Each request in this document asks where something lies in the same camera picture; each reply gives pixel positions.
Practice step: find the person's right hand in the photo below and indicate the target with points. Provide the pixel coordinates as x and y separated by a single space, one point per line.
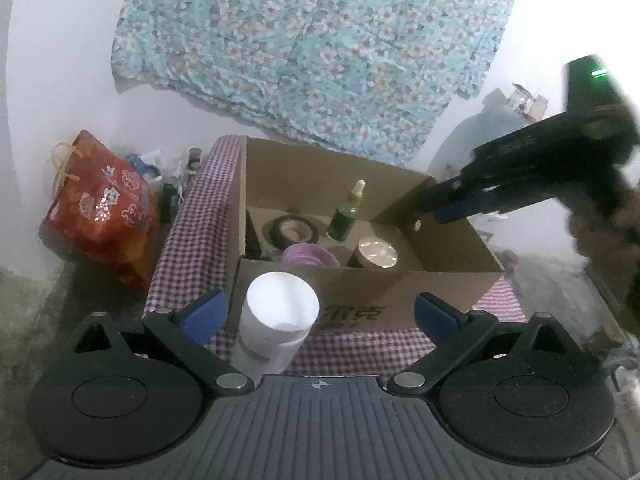
607 232

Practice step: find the green dropper bottle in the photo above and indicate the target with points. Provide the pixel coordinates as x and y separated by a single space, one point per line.
342 222

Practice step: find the red gift bag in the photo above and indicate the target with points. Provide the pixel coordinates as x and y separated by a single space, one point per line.
100 210

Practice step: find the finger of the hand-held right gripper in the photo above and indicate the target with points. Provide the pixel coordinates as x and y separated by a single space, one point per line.
465 207

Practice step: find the purple checkered tablecloth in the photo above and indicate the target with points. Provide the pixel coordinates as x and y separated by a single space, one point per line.
190 240

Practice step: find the blue floral cloth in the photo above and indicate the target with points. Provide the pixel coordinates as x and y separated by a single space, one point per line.
310 50

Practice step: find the blue white packet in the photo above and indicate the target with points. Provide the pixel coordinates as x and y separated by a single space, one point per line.
142 165

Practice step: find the clear glass jar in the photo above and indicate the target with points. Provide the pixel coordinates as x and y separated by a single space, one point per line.
524 99

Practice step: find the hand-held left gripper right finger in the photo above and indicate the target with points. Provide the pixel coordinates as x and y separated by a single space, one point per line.
435 312

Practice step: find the dark green bottle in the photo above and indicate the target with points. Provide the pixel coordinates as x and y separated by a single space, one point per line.
170 205

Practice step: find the glass bottle with brown cap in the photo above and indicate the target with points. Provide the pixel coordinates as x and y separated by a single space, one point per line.
194 160

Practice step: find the large cardboard box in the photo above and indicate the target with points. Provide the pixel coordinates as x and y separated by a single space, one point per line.
440 285

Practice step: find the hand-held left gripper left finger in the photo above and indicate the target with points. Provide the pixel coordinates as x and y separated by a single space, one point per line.
205 315

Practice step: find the black tape roll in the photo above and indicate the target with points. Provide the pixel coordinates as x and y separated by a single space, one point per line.
274 230

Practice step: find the white cylindrical bottle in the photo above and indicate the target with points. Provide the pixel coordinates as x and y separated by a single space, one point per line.
280 310

